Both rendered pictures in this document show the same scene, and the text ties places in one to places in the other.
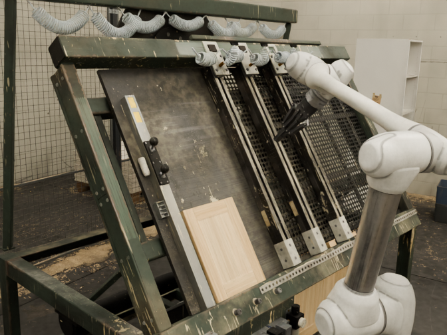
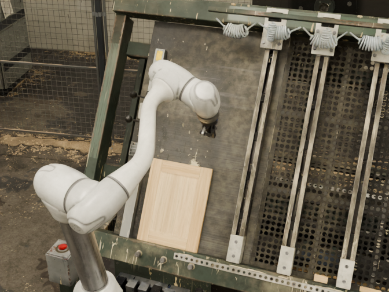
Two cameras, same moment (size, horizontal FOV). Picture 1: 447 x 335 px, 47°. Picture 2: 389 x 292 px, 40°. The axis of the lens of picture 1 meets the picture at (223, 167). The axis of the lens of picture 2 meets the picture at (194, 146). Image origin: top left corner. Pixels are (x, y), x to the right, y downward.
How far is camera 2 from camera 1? 2.51 m
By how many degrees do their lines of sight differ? 63
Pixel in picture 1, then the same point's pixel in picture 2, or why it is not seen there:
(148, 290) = not seen: hidden behind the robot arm
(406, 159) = (41, 194)
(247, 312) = (150, 261)
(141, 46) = (186, 7)
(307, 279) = (239, 283)
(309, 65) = (153, 77)
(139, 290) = not seen: hidden behind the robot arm
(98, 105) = (144, 50)
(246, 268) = (182, 232)
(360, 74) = not seen: outside the picture
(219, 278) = (149, 223)
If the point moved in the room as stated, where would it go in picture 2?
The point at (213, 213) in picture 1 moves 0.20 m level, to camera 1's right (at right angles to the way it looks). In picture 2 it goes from (180, 172) to (197, 194)
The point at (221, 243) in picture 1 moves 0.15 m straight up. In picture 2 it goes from (171, 200) to (171, 174)
